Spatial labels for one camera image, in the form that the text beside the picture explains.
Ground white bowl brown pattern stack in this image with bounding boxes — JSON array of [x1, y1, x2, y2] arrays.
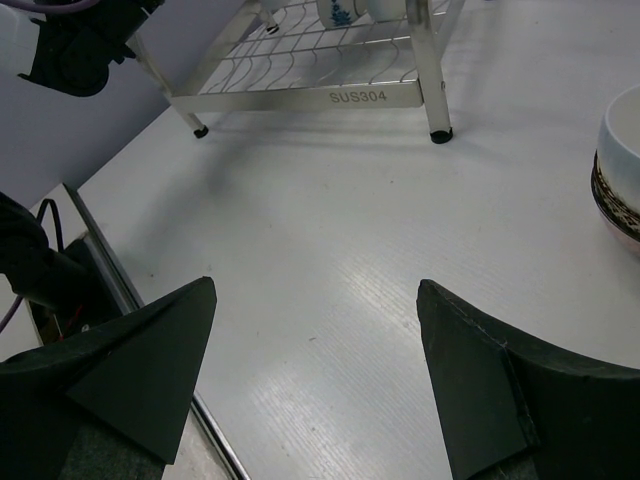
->
[[590, 86, 639, 256]]

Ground stainless steel dish rack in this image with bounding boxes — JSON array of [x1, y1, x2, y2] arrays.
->
[[129, 1, 464, 144]]

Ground white bowl front stack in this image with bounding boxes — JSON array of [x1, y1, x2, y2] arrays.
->
[[260, 0, 291, 13]]

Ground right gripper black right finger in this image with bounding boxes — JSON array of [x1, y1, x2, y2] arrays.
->
[[416, 279, 639, 479]]

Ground blue floral bowl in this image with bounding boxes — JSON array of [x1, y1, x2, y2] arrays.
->
[[315, 0, 363, 29]]

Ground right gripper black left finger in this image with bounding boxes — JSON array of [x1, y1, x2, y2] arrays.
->
[[1, 277, 217, 479]]

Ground white bowl dark band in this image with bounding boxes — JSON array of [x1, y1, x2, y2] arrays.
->
[[366, 0, 406, 23]]

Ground black mounting rail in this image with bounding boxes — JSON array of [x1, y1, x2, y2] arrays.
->
[[1, 190, 247, 479]]

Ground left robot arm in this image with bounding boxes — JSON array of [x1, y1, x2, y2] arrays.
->
[[1, 0, 163, 97]]

